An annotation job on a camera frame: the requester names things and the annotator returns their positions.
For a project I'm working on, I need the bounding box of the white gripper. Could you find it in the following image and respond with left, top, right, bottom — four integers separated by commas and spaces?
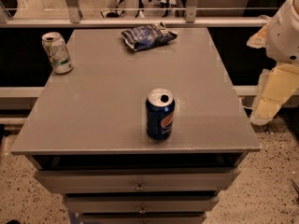
247, 0, 299, 125

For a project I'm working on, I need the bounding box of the blue pepsi can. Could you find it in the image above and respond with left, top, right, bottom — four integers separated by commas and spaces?
146, 88, 176, 141

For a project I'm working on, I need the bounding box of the blue chip bag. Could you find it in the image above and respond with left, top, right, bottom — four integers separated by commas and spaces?
121, 22, 178, 51

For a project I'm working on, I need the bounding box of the white green soda can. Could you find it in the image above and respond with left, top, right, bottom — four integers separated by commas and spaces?
42, 32, 73, 74

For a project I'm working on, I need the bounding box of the metal railing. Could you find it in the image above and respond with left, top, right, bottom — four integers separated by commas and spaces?
1, 0, 270, 28

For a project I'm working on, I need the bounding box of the grey drawer cabinet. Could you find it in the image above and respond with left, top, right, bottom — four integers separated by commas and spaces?
10, 27, 262, 224

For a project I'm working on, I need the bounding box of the middle cabinet drawer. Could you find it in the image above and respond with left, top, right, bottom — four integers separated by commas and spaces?
64, 195, 219, 214

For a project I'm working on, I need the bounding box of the cabinet drawer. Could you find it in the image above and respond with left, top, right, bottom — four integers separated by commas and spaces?
64, 195, 219, 214
81, 213, 206, 224
35, 168, 240, 194

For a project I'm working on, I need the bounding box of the bottom cabinet drawer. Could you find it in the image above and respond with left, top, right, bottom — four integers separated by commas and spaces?
81, 213, 206, 224

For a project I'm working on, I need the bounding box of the top cabinet drawer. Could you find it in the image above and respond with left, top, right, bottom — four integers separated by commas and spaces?
35, 168, 240, 194

